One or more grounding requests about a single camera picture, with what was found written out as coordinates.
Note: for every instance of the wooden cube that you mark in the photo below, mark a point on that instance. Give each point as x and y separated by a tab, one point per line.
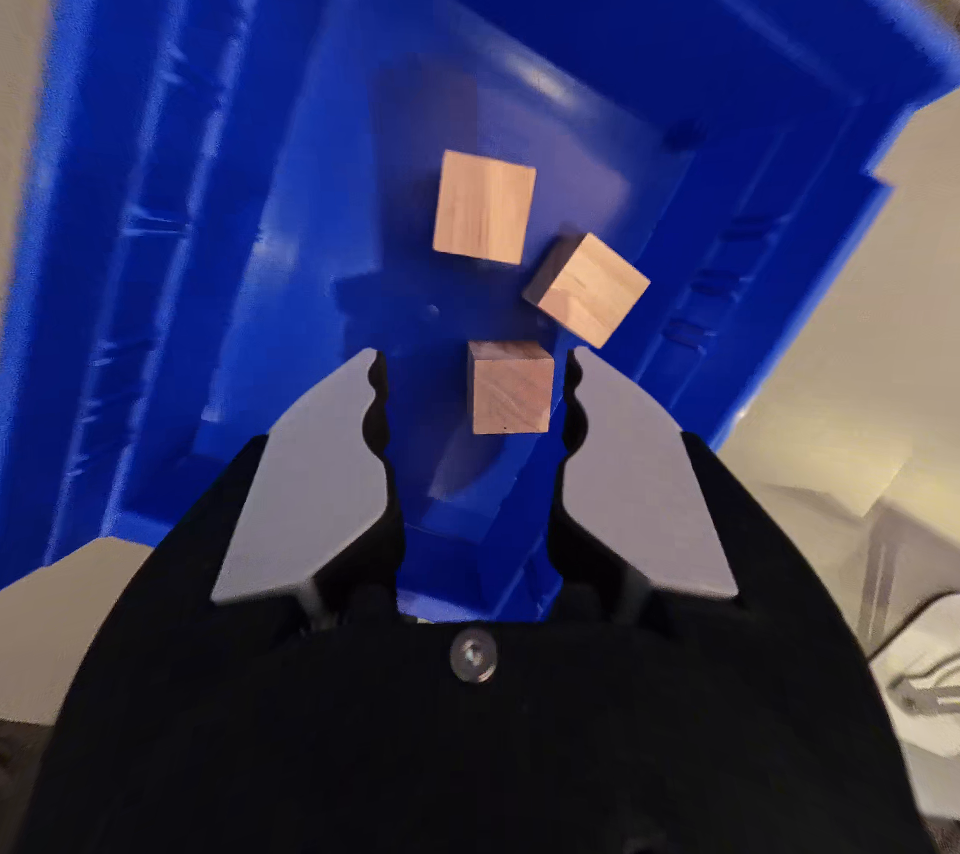
484	209
592	291
514	393

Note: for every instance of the blue plastic bin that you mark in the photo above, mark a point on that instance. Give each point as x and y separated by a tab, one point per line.
225	231

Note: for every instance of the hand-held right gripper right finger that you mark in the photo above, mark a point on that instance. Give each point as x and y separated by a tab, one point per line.
645	509

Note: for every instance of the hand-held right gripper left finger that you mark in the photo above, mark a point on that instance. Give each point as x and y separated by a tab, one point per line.
307	501

